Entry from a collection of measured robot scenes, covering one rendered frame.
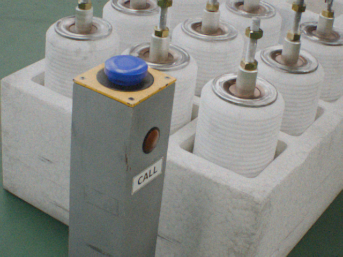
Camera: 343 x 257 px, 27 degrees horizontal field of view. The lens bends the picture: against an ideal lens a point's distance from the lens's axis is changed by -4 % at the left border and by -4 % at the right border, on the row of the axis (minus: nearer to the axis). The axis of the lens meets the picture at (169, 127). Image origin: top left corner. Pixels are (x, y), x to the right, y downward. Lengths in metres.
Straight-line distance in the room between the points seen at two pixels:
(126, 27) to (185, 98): 0.17
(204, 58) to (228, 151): 0.17
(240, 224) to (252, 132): 0.10
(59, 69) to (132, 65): 0.26
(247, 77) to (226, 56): 0.14
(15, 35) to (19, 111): 0.58
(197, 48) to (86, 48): 0.14
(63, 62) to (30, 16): 0.71
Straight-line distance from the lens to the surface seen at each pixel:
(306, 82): 0.88
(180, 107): 0.85
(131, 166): 0.67
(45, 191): 0.98
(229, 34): 0.94
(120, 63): 0.66
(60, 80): 0.91
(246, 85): 0.80
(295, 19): 0.88
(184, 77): 0.84
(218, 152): 0.80
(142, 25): 0.97
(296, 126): 0.90
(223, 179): 0.78
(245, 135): 0.79
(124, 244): 0.72
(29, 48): 1.46
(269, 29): 1.03
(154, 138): 0.68
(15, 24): 1.57
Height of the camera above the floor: 0.62
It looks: 31 degrees down
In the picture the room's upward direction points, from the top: 7 degrees clockwise
